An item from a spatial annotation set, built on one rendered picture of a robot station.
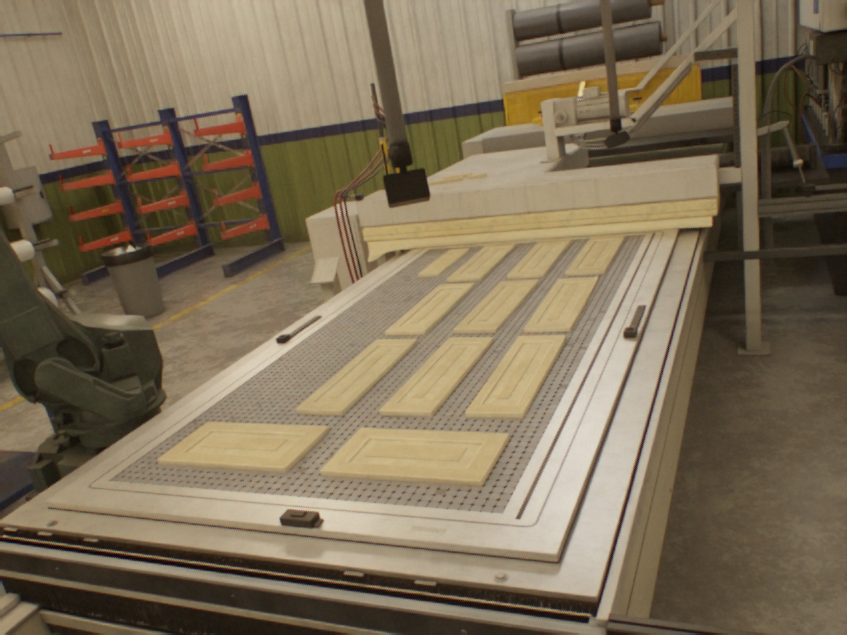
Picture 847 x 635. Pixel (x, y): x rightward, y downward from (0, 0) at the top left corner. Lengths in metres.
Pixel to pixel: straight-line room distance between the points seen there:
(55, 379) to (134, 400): 0.30
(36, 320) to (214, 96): 7.95
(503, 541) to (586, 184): 2.97
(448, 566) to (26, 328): 1.98
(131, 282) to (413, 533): 6.58
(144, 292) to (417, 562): 6.66
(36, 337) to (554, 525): 2.12
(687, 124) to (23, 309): 5.09
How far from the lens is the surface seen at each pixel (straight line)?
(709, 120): 6.58
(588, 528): 1.86
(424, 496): 2.02
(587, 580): 1.71
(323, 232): 5.62
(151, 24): 11.39
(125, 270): 8.16
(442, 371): 2.72
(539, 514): 1.87
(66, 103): 11.99
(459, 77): 9.15
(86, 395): 3.16
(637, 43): 7.86
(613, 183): 4.43
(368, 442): 2.33
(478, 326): 3.11
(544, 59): 8.04
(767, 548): 3.23
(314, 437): 2.43
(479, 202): 4.65
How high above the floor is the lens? 1.92
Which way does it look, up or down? 20 degrees down
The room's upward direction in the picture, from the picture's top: 10 degrees counter-clockwise
